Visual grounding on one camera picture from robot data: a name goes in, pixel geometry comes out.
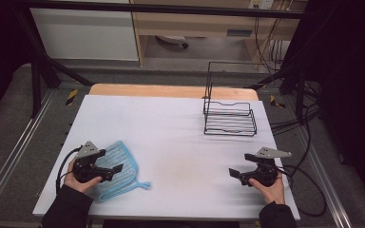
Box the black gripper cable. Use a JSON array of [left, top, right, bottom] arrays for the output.
[[277, 164, 328, 219], [55, 146, 84, 193]]

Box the black wire rack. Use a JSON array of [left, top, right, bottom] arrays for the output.
[[202, 61, 258, 138]]

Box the light wooden desk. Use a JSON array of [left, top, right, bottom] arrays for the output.
[[129, 0, 309, 67]]

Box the yellow black tape strip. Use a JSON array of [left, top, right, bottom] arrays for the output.
[[65, 88, 79, 106], [269, 94, 286, 109]]

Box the blue striped cloth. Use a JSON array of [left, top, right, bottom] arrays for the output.
[[89, 140, 152, 203]]

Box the white cabinet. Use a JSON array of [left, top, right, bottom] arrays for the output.
[[29, 8, 140, 62]]

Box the person's right hand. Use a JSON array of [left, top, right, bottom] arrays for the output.
[[248, 172, 287, 205]]

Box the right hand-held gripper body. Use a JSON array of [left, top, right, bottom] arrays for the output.
[[239, 146, 293, 188]]

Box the black metal crossbar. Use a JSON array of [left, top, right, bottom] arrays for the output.
[[12, 0, 312, 20]]

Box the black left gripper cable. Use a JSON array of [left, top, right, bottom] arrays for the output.
[[55, 146, 84, 193]]

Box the hanging cable bundle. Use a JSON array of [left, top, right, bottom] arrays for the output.
[[252, 15, 287, 74]]

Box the person's left hand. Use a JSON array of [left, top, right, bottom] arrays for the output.
[[64, 158, 104, 194]]

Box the office chair base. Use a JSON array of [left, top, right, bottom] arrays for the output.
[[155, 34, 190, 49]]

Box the white wall socket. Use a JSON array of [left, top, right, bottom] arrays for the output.
[[248, 0, 275, 10]]

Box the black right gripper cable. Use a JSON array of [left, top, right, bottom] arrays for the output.
[[277, 164, 328, 219]]

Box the black metal stand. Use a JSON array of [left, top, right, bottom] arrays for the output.
[[12, 9, 93, 119], [250, 18, 322, 124]]

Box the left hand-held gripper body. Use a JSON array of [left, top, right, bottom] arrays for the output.
[[72, 141, 115, 184]]

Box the aluminium rail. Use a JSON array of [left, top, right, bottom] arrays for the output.
[[296, 124, 354, 228], [0, 89, 57, 217]]

